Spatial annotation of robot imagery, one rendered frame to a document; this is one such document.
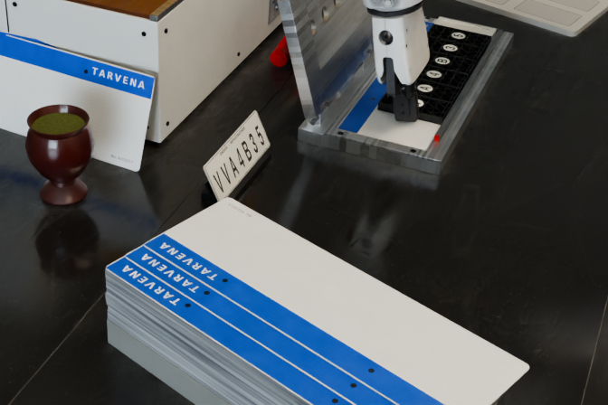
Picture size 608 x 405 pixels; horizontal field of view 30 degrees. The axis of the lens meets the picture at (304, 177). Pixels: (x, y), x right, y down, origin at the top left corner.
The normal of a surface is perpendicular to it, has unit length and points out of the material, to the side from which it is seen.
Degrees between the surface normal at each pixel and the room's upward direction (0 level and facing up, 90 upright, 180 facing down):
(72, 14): 90
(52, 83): 69
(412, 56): 77
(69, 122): 0
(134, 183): 0
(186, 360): 90
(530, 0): 0
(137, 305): 90
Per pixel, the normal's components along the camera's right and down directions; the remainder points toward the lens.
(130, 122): -0.39, 0.14
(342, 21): 0.90, 0.00
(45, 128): 0.05, -0.84
